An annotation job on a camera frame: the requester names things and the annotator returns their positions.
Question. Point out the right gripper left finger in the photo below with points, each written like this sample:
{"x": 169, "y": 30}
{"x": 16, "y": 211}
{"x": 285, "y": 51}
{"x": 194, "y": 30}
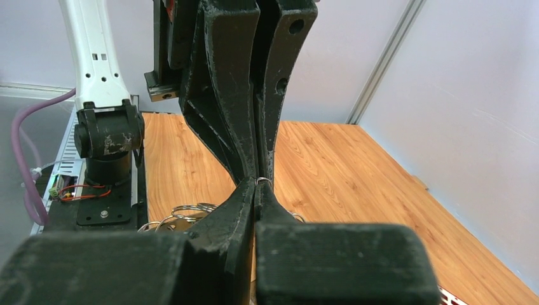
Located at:
{"x": 210, "y": 263}

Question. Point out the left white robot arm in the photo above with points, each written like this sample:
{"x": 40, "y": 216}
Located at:
{"x": 108, "y": 122}

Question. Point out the large grey toothed keyring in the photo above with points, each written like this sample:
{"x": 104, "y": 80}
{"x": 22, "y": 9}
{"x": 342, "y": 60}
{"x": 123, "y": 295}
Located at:
{"x": 181, "y": 218}

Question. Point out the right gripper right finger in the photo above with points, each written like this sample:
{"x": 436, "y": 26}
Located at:
{"x": 337, "y": 263}

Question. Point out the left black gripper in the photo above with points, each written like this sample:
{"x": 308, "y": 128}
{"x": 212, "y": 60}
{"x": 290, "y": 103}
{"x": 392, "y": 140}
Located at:
{"x": 215, "y": 39}

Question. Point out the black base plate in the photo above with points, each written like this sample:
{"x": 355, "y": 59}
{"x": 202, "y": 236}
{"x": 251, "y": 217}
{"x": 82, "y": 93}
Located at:
{"x": 108, "y": 195}

